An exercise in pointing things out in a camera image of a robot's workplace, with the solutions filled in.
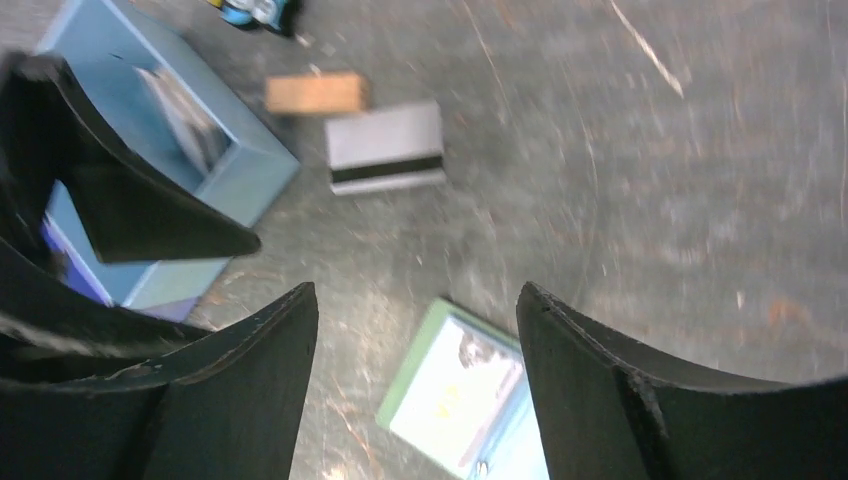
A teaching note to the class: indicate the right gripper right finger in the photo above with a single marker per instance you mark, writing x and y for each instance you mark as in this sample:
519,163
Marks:
612,407

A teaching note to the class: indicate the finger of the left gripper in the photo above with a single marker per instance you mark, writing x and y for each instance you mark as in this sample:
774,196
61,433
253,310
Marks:
51,133
51,333

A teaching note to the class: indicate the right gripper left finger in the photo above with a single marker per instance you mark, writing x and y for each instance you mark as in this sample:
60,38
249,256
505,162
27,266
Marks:
227,406

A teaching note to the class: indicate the stack of credit cards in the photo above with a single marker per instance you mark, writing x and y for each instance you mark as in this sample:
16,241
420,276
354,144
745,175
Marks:
200,138

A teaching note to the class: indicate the blue three-compartment organizer tray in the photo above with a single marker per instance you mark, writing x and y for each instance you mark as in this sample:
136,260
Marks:
107,44

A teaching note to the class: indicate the green card holder wallet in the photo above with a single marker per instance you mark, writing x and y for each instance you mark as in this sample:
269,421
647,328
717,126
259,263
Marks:
513,449

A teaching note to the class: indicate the silver magnetic stripe card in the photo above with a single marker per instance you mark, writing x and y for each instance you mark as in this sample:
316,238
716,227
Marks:
391,148

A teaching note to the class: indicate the silver VIP card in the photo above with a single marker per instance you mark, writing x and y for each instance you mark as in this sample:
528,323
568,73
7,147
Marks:
455,395

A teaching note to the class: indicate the small wooden block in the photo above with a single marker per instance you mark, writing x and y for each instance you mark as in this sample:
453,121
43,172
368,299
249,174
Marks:
317,94

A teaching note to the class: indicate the black blue owl toy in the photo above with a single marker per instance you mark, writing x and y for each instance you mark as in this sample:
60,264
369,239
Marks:
276,16

